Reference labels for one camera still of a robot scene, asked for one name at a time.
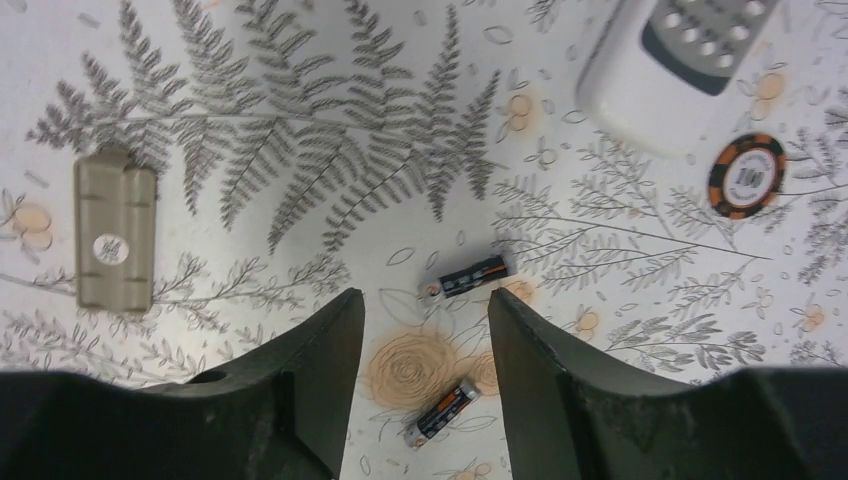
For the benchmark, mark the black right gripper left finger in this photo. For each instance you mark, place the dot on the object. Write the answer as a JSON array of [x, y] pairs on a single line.
[[280, 411]]

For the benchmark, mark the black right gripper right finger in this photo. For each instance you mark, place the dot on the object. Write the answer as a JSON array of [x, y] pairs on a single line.
[[571, 411]]

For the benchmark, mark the black batteries pair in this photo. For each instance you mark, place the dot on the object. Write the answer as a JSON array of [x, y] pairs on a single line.
[[464, 280]]

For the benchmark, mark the grey battery cover strip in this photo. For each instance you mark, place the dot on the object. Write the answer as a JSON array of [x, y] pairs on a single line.
[[114, 234]]

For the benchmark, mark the floral patterned table mat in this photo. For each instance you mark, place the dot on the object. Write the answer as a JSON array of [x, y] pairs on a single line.
[[303, 148]]

